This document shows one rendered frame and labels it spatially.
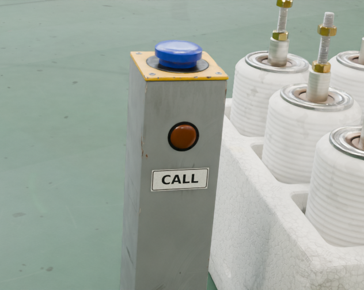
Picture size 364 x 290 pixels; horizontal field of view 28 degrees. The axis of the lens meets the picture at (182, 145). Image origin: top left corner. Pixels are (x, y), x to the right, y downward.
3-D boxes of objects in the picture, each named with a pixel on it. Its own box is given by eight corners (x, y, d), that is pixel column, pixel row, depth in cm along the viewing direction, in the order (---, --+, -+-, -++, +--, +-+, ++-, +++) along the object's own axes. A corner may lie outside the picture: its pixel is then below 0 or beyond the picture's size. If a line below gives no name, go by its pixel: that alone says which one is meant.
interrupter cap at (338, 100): (314, 118, 70) (315, 112, 70) (264, 94, 76) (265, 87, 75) (368, 107, 74) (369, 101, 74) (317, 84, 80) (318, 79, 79)
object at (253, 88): (206, 194, 92) (219, 58, 85) (256, 175, 99) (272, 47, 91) (262, 225, 86) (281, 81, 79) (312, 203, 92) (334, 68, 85)
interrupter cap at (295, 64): (231, 61, 85) (231, 56, 85) (273, 52, 90) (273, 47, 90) (280, 80, 80) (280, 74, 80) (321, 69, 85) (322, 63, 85)
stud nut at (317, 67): (319, 73, 72) (320, 65, 72) (307, 69, 74) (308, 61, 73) (333, 71, 73) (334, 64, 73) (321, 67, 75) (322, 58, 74)
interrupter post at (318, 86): (315, 106, 73) (320, 75, 72) (299, 98, 75) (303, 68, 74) (332, 103, 75) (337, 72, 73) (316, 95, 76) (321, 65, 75)
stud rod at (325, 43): (318, 87, 73) (329, 14, 70) (311, 84, 74) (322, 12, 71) (325, 86, 74) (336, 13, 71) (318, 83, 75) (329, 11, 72)
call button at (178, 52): (206, 76, 60) (208, 52, 59) (159, 76, 59) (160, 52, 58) (193, 61, 64) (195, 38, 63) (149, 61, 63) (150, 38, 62)
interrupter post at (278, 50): (262, 64, 85) (265, 37, 84) (275, 61, 87) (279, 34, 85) (277, 70, 84) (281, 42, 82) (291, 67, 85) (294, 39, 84)
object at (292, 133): (289, 280, 76) (314, 121, 69) (234, 237, 83) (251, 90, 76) (353, 257, 81) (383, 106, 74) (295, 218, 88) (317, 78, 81)
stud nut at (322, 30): (325, 37, 71) (326, 29, 70) (313, 33, 72) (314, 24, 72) (339, 35, 72) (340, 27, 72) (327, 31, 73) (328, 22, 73)
